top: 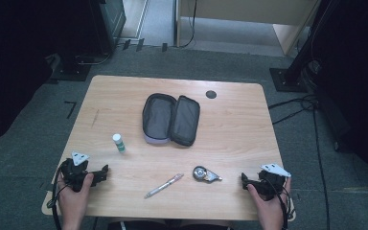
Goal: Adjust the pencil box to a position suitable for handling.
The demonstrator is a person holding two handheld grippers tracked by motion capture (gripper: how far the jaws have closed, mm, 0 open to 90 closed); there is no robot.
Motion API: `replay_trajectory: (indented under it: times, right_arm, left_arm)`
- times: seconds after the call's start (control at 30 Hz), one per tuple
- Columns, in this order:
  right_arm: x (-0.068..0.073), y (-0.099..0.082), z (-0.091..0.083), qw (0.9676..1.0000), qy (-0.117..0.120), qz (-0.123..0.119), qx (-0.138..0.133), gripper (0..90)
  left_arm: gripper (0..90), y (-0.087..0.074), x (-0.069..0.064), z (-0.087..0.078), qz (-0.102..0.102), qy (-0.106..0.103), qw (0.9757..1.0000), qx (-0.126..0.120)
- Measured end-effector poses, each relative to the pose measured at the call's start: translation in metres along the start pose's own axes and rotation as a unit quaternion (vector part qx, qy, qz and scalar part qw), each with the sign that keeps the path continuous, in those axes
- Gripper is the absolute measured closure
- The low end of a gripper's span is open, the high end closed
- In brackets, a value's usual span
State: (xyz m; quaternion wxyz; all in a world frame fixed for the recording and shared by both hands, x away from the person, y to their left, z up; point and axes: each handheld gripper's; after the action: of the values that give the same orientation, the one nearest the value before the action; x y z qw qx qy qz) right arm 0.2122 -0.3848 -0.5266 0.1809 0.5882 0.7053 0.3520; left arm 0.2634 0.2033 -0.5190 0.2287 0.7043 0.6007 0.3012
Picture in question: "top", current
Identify person's right hand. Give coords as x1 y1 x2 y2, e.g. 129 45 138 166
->
247 176 292 223

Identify dark grey pencil case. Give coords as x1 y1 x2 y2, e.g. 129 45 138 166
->
142 92 201 148

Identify black cabinet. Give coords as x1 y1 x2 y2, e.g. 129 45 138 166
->
87 0 127 56

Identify black slanted stand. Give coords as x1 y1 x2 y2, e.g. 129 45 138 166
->
268 0 334 94

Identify black floor cables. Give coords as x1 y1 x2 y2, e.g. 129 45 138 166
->
267 94 332 230

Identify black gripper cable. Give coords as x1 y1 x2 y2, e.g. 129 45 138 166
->
46 165 65 230
263 176 296 230

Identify black hanging cable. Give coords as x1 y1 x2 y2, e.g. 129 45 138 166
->
182 0 198 50

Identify person's left hand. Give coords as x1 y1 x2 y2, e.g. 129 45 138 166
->
57 172 95 220

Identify black stand with square base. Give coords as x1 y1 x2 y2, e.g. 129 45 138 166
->
46 52 113 82

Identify white green glue stick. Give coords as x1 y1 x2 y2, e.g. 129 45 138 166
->
112 133 127 153

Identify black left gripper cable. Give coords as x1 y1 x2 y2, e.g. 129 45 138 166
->
46 165 65 230

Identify clear white pen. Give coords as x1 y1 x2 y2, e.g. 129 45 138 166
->
144 172 185 199

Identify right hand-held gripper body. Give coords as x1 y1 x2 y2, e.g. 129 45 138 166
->
256 163 292 202

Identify correction tape dispenser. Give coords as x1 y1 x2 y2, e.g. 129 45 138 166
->
192 165 223 184

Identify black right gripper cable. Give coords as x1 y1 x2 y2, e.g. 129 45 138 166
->
263 176 296 230

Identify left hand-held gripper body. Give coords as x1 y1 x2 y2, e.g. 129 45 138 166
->
59 150 101 193

